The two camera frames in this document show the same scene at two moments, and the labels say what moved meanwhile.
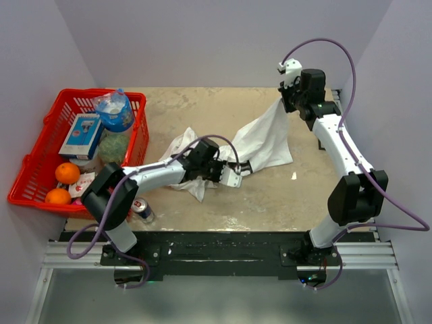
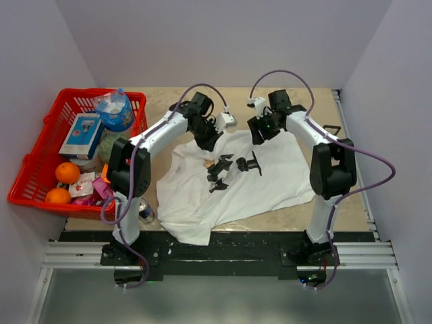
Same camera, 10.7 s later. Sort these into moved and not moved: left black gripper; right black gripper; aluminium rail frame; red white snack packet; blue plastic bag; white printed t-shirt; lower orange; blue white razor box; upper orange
Moved: left black gripper; right black gripper; white printed t-shirt
Not moved: blue white razor box; aluminium rail frame; red white snack packet; lower orange; blue plastic bag; upper orange
